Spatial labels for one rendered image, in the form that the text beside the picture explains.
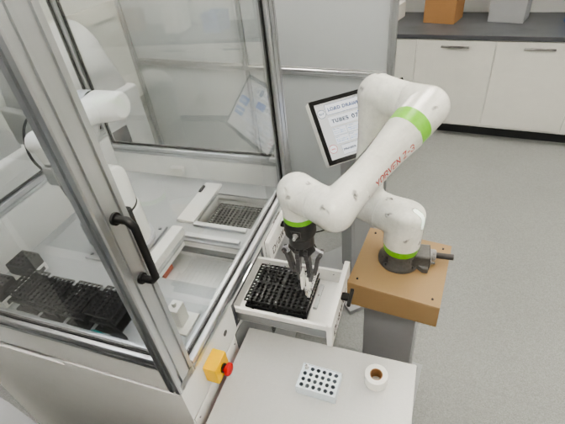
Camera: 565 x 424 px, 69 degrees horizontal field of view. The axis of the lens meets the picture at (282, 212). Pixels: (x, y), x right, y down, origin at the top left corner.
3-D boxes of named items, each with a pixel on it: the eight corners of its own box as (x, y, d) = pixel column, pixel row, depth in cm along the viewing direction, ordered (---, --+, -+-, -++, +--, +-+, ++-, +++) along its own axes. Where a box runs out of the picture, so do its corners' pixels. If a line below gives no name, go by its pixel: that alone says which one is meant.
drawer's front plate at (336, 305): (350, 281, 154) (350, 260, 147) (332, 347, 133) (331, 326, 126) (345, 280, 154) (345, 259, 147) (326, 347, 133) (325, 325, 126)
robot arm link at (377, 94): (359, 202, 163) (374, 64, 131) (395, 219, 153) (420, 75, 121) (339, 216, 155) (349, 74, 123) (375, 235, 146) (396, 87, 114)
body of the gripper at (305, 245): (282, 238, 119) (286, 261, 124) (311, 242, 116) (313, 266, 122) (290, 222, 124) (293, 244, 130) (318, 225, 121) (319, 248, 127)
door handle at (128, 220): (165, 281, 89) (137, 212, 77) (159, 290, 87) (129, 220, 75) (145, 277, 90) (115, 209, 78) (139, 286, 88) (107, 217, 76)
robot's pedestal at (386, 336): (421, 366, 212) (442, 261, 165) (410, 421, 191) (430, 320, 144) (364, 347, 223) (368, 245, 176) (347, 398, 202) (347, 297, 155)
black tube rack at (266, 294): (320, 284, 151) (319, 272, 147) (307, 324, 139) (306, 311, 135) (264, 274, 158) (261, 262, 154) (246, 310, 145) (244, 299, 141)
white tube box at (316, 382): (341, 378, 130) (341, 373, 128) (335, 404, 124) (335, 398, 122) (304, 368, 134) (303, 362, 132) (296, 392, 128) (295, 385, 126)
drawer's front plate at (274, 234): (293, 218, 186) (291, 198, 179) (271, 262, 165) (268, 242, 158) (289, 217, 187) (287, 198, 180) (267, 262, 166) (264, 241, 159)
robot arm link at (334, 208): (387, 142, 121) (382, 113, 113) (422, 155, 114) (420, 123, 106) (308, 229, 109) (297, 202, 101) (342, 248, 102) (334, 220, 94)
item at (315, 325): (344, 281, 152) (344, 269, 148) (327, 339, 133) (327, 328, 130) (245, 263, 164) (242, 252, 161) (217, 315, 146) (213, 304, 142)
